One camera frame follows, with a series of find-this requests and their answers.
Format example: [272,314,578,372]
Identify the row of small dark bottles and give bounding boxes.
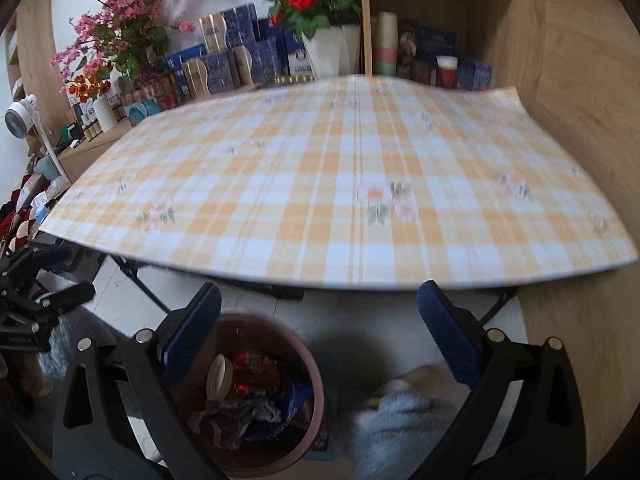
[74,119,104,142]

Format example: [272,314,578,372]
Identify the red paper cup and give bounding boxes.
[436,55,458,88]

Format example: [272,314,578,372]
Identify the row of red boxes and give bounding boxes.
[120,72,182,108]

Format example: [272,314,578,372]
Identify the stack of blue gift boxes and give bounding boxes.
[162,4,293,98]

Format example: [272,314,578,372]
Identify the orange flowers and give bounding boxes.
[65,72,112,103]

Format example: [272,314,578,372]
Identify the purple pack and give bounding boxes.
[457,57,494,92]

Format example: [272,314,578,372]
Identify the person's grey fleece clothing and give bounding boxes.
[345,365,501,480]

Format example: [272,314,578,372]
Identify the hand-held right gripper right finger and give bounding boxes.
[416,280,587,480]

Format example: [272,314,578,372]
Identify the pink blossom plant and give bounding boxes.
[50,0,201,91]

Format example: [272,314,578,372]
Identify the white flower pot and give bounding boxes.
[300,24,362,77]

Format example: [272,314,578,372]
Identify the grey plastic bag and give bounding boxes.
[190,392,283,451]

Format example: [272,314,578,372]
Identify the yellow checked tablecloth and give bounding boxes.
[37,74,640,292]

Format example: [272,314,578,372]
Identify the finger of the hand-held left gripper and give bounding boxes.
[0,244,73,291]
[0,282,97,356]

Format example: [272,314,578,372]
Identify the black folding table frame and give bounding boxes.
[102,252,521,326]

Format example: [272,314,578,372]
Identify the teal pack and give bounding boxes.
[124,100,167,127]

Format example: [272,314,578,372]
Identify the blue carton box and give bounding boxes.
[245,377,316,443]

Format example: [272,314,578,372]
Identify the brown round waste bin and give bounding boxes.
[162,312,329,475]

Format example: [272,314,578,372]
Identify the dark blue printed box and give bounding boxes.
[397,21,458,83]

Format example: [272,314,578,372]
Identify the white desk fan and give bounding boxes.
[4,94,72,183]

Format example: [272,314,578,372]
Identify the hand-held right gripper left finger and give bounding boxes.
[51,281,223,480]

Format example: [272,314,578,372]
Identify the stack of paper cups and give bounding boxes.
[375,11,399,77]

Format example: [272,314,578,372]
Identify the blue white milk carton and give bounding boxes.
[286,35,316,77]

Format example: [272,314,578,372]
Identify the pile of snack packets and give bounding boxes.
[0,170,71,241]

